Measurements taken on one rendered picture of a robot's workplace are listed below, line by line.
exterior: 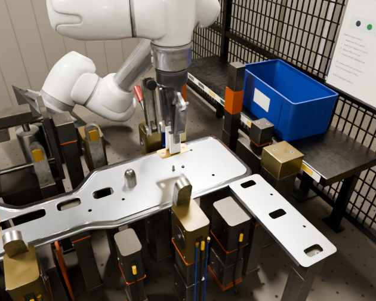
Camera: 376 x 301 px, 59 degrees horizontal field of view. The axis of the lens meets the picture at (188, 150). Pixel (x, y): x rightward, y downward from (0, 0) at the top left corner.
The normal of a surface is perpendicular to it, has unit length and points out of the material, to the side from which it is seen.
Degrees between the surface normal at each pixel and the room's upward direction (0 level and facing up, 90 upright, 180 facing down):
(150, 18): 93
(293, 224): 0
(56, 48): 90
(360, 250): 0
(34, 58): 90
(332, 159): 0
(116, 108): 101
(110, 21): 95
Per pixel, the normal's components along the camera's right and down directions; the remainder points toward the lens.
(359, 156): 0.00, -0.81
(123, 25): 0.25, 0.75
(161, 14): 0.04, 0.58
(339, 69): -0.89, 0.27
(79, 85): 0.40, 0.30
